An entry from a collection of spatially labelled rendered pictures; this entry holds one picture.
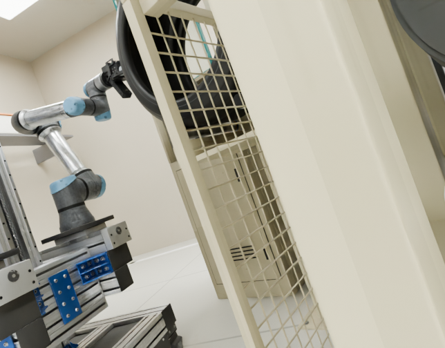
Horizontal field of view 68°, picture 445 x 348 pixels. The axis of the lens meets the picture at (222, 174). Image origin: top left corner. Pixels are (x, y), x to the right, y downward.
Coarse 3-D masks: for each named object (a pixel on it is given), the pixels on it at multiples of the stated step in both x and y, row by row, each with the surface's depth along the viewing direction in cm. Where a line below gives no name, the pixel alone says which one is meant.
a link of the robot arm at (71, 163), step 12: (36, 132) 159; (48, 132) 160; (60, 132) 166; (48, 144) 160; (60, 144) 160; (60, 156) 158; (72, 156) 159; (72, 168) 157; (84, 168) 157; (84, 180) 152; (96, 180) 158; (96, 192) 156
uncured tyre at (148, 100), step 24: (120, 0) 112; (192, 0) 128; (120, 24) 113; (168, 24) 135; (120, 48) 116; (216, 48) 92; (144, 72) 130; (216, 72) 94; (144, 96) 114; (192, 96) 101; (216, 96) 98; (192, 120) 107; (216, 120) 109
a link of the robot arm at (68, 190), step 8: (72, 176) 146; (56, 184) 141; (64, 184) 142; (72, 184) 144; (80, 184) 148; (56, 192) 141; (64, 192) 141; (72, 192) 143; (80, 192) 147; (88, 192) 152; (56, 200) 142; (64, 200) 141; (72, 200) 142; (80, 200) 145
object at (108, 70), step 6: (108, 60) 135; (108, 66) 136; (114, 66) 136; (102, 72) 141; (108, 72) 137; (102, 78) 141; (108, 78) 140; (114, 78) 135; (120, 78) 137; (108, 84) 142
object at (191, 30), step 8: (192, 24) 176; (192, 32) 178; (200, 32) 174; (200, 48) 177; (208, 48) 174; (200, 56) 178; (208, 56) 174; (192, 64) 182; (200, 64) 179; (208, 64) 176; (200, 72) 180
